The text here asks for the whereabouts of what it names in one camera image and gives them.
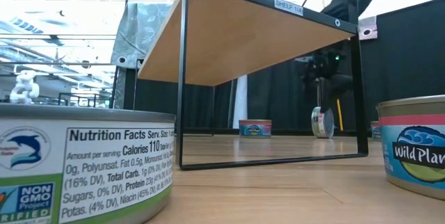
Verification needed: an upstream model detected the white cloth strip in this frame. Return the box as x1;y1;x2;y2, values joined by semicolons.
232;74;249;129

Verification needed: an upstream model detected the green-label silver tuna can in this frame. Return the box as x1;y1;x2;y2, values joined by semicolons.
311;106;336;139
0;102;177;224

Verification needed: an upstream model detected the black metal railing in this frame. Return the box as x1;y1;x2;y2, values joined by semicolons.
57;92;112;109

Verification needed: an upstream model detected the grey leaf-patterned cloth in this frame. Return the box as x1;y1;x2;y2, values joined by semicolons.
110;1;177;70

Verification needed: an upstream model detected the grey tarp corner with grommet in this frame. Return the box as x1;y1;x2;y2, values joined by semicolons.
357;15;378;40

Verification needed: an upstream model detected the wooden shelf with black frame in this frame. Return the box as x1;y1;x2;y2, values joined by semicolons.
137;0;370;171

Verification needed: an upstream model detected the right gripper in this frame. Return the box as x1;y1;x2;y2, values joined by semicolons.
301;48;354;114

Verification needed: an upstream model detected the white robot figurine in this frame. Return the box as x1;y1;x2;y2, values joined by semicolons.
9;70;40;105

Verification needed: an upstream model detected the can with white lid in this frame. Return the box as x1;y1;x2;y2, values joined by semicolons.
376;94;445;201

